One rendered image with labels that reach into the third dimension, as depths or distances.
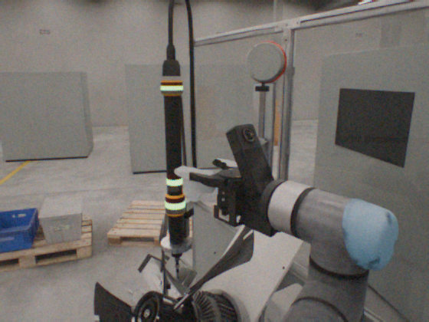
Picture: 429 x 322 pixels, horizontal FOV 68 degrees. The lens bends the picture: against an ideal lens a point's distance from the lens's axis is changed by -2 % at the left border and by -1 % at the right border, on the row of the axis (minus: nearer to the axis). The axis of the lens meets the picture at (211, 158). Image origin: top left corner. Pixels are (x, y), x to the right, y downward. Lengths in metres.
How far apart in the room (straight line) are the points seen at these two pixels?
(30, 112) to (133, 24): 6.16
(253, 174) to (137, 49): 12.36
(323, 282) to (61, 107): 7.58
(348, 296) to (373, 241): 0.08
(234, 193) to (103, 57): 12.39
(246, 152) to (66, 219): 3.24
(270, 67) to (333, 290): 0.99
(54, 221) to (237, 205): 3.21
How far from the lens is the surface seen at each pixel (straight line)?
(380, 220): 0.41
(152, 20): 12.92
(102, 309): 1.21
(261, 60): 1.30
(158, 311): 0.90
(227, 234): 1.96
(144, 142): 6.22
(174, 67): 0.65
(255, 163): 0.50
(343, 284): 0.45
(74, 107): 7.80
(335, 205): 0.42
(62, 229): 3.70
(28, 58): 13.29
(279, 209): 0.45
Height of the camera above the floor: 1.82
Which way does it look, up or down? 14 degrees down
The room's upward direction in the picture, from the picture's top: straight up
